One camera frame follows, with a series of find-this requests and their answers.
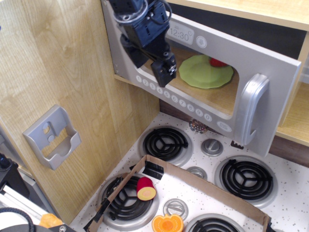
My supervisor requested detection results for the orange toy pumpkin half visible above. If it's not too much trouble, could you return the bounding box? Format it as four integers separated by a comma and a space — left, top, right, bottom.
152, 214, 184, 232

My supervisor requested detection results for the black equipment with cable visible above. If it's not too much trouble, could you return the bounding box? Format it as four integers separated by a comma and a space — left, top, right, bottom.
0, 154, 73, 232

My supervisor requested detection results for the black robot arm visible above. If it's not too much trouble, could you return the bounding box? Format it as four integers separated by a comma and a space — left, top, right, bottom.
110, 0, 177, 87

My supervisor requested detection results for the red toy strawberry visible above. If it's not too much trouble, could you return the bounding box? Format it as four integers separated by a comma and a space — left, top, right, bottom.
209, 58, 228, 68

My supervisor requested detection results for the red yellow toy fruit half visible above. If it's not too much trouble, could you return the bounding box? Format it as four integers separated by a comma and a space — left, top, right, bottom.
136, 177, 157, 201

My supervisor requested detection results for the grey wall phone holder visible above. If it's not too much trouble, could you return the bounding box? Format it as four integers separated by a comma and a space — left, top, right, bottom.
23, 105, 81, 170

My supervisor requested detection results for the front left stove burner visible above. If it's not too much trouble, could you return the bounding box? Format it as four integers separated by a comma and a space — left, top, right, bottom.
103, 174, 159, 232

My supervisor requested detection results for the front right stove burner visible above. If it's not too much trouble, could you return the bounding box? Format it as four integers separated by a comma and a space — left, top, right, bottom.
184, 213, 244, 232

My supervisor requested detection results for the cardboard barrier strip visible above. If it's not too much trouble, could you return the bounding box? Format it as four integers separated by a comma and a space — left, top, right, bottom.
83, 155, 272, 232

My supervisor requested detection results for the back right stove burner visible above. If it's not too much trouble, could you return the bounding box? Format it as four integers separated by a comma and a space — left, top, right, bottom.
214, 155, 279, 208

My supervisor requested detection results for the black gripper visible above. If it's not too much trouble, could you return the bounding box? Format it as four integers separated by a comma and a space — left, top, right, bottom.
113, 0, 177, 87

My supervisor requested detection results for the hanging toy slotted spoon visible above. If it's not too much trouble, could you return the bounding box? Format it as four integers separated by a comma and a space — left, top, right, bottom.
189, 118, 208, 134

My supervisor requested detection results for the back left stove burner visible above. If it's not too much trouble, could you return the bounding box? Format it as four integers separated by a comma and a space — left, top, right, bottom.
138, 126, 193, 167

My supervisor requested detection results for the hanging toy spatula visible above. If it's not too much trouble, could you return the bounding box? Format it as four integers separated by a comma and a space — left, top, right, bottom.
230, 141, 244, 150

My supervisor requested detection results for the stove burner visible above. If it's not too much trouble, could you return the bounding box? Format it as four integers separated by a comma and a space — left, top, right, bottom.
103, 174, 159, 232
214, 155, 279, 208
138, 126, 193, 167
184, 213, 244, 232

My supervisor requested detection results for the grey back stove knob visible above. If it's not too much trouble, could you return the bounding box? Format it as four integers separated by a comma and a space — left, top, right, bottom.
201, 139, 223, 157

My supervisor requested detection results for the grey stove knob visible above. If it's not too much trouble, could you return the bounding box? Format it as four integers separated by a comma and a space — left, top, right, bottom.
186, 166, 207, 180
163, 198, 189, 220
201, 139, 223, 157

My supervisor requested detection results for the green plastic plate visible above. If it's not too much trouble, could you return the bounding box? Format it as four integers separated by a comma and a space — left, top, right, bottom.
179, 55, 234, 89

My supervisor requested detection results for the grey middle stove knob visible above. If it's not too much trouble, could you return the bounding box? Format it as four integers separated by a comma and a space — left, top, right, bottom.
186, 166, 207, 180

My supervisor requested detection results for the grey front stove knob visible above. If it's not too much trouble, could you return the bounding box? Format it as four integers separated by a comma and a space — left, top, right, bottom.
163, 198, 189, 220

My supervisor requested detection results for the orange toy food piece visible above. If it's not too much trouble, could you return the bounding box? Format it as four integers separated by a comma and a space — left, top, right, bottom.
39, 213, 63, 228

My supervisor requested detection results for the grey toy microwave door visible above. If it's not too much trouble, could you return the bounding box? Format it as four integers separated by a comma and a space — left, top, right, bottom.
102, 0, 301, 157

